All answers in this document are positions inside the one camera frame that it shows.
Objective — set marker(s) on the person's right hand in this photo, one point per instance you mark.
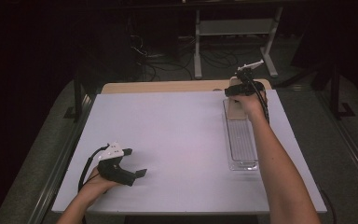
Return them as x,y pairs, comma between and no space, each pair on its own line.
251,104

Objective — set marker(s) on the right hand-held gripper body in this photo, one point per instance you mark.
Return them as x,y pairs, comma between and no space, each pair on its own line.
248,82

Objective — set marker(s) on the person's left hand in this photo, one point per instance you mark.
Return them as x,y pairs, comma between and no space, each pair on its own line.
94,185

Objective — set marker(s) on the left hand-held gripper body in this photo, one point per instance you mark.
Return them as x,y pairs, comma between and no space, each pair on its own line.
112,169

